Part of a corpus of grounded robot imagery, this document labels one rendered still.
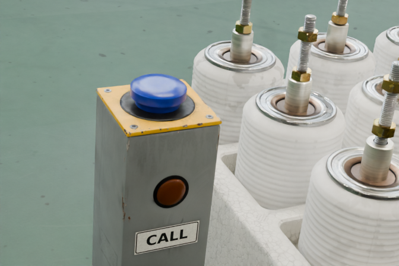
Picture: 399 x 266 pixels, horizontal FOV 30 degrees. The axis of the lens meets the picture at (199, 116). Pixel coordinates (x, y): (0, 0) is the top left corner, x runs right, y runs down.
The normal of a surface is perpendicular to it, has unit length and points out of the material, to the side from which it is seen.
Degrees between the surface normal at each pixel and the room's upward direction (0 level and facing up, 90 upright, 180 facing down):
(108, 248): 90
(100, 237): 90
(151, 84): 0
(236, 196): 0
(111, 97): 0
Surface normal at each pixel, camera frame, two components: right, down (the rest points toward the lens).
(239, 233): -0.91, 0.12
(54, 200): 0.09, -0.88
